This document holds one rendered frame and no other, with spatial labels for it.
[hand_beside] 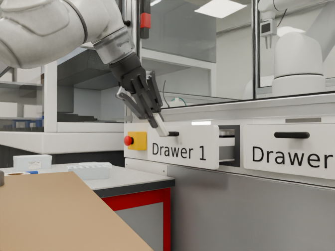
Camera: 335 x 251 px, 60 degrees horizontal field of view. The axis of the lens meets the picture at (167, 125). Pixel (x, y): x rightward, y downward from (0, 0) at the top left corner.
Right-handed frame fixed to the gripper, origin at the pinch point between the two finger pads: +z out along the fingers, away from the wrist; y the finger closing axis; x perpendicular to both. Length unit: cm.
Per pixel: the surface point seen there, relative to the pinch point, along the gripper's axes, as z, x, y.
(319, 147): 12.2, -35.8, 8.8
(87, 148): 16, 80, 5
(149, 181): 16.1, 10.1, -6.7
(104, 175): 9.9, 21.9, -13.2
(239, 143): 13.1, -14.5, 10.3
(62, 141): 6, 80, -4
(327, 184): 19.3, -36.7, 5.9
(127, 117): 5.6, 43.9, 15.3
